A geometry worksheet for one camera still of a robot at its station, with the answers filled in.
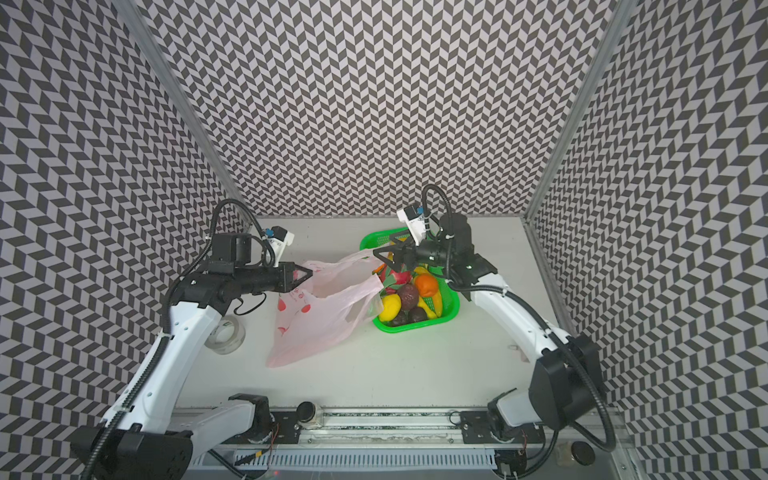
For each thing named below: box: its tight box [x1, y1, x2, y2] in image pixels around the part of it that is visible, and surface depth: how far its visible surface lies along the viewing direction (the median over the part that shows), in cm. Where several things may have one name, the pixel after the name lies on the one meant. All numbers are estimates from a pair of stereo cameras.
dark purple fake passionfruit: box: [399, 284, 419, 310], surface depth 88 cm
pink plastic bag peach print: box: [266, 249, 385, 368], surface depth 70 cm
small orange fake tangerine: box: [416, 273, 438, 297], surface depth 93 cm
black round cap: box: [571, 441, 595, 466], surface depth 64 cm
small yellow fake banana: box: [418, 290, 443, 319], surface depth 93 cm
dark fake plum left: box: [390, 308, 410, 327], surface depth 88 cm
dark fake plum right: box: [409, 306, 428, 323], surface depth 90 cm
